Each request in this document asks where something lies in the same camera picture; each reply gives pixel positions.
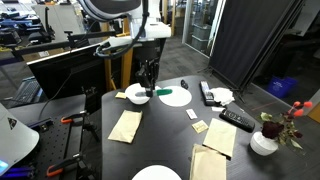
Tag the folded brown paper napkin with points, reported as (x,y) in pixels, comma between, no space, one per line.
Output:
(207,164)

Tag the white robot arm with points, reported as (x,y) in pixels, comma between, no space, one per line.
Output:
(150,20)

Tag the black orange bar clamp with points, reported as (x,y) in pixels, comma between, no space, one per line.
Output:
(63,164)
(73,116)

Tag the small black monitor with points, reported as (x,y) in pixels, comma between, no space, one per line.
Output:
(164,56)

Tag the black horizontal bar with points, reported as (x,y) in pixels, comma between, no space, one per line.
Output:
(50,45)

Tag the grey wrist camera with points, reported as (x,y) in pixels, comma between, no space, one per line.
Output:
(115,42)

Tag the small tan card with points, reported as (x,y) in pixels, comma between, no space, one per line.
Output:
(191,114)

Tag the yellow wooden frame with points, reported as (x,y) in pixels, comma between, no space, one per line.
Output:
(126,70)

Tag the short black remote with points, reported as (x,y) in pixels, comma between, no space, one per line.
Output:
(237,120)

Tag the small white paper slip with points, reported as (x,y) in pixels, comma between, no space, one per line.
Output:
(217,109)

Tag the large white paper plate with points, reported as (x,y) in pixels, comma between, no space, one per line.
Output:
(176,99)

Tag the small white paper plate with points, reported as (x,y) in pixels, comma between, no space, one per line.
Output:
(156,174)

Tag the crumpled white tissue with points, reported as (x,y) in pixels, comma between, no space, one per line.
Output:
(222,96)

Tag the tan card near edge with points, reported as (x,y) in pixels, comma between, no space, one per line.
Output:
(120,95)

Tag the large black monitor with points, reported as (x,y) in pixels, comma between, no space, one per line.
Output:
(66,73)

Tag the rounded black remote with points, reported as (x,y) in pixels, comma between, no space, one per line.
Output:
(184,84)

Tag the long black tv remote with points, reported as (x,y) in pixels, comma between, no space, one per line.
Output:
(207,95)

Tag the white bowl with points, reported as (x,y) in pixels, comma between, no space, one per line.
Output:
(131,96)

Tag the blue bin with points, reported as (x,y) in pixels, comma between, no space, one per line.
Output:
(281,86)

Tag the small tan packet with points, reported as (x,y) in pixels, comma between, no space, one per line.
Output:
(200,126)

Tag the black perforated side table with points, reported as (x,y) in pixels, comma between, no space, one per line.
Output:
(56,140)

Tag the green capped marker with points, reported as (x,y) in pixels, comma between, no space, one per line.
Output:
(165,92)

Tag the black camera stand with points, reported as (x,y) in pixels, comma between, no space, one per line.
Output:
(89,100)

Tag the black office chair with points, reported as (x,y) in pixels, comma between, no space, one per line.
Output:
(41,33)

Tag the black keyboard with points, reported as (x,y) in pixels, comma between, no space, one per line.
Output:
(26,90)

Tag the black device blue light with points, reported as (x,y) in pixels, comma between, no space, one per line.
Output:
(40,125)

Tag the black partition curtain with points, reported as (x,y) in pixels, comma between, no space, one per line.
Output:
(253,36)

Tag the grey storage bin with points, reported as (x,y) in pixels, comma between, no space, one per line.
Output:
(199,43)
(201,30)

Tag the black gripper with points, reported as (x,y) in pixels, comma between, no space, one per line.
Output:
(148,63)

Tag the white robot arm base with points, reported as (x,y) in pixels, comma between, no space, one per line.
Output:
(15,140)

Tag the white ribbed vase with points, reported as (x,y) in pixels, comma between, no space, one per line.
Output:
(261,146)

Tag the dark rose bouquet orange buds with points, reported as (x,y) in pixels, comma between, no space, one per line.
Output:
(272,129)

